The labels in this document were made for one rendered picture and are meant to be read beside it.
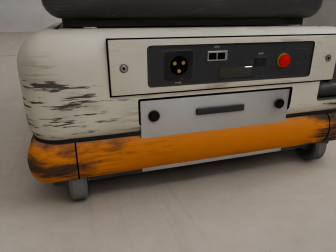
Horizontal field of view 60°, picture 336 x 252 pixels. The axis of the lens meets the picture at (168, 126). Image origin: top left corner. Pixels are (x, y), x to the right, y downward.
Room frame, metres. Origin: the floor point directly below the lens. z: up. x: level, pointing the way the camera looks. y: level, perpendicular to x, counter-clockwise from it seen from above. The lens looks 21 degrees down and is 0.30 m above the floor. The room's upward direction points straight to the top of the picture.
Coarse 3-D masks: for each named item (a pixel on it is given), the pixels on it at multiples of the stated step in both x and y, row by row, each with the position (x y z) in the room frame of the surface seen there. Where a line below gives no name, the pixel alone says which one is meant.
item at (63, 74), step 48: (48, 48) 0.41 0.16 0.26; (96, 48) 0.42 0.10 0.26; (48, 96) 0.40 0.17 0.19; (96, 96) 0.41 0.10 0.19; (144, 96) 0.44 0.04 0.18; (192, 96) 0.46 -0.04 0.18; (240, 96) 0.49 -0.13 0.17; (288, 96) 0.52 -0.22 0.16; (48, 144) 0.40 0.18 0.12; (96, 144) 0.41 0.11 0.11; (144, 144) 0.43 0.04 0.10; (192, 144) 0.45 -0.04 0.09; (240, 144) 0.48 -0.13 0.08; (288, 144) 0.52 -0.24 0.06
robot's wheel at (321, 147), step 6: (312, 144) 0.56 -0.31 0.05; (318, 144) 0.55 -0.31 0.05; (324, 144) 0.55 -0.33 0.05; (300, 150) 0.59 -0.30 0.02; (306, 150) 0.57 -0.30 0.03; (312, 150) 0.56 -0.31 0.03; (318, 150) 0.55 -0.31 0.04; (324, 150) 0.55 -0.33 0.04; (300, 156) 0.59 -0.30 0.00; (306, 156) 0.57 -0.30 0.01; (312, 156) 0.56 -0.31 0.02; (318, 156) 0.56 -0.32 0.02
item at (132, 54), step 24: (120, 48) 0.42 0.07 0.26; (144, 48) 0.43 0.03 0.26; (168, 48) 0.45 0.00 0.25; (192, 48) 0.46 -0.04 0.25; (216, 48) 0.47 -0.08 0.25; (240, 48) 0.48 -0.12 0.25; (264, 48) 0.50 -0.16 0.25; (288, 48) 0.51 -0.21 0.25; (312, 48) 0.53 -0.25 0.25; (120, 72) 0.42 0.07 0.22; (144, 72) 0.43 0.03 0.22; (168, 72) 0.44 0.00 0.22; (192, 72) 0.46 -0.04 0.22; (216, 72) 0.47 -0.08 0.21; (240, 72) 0.48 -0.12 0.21; (264, 72) 0.50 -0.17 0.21; (288, 72) 0.51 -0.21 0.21; (312, 72) 0.53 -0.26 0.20
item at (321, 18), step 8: (328, 0) 1.90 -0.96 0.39; (320, 8) 1.94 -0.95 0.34; (328, 8) 1.89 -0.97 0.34; (312, 16) 1.99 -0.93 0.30; (320, 16) 1.93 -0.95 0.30; (328, 16) 1.88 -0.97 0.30; (304, 24) 2.05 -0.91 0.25; (312, 24) 1.98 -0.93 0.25; (320, 24) 1.92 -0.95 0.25; (328, 24) 1.87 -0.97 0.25
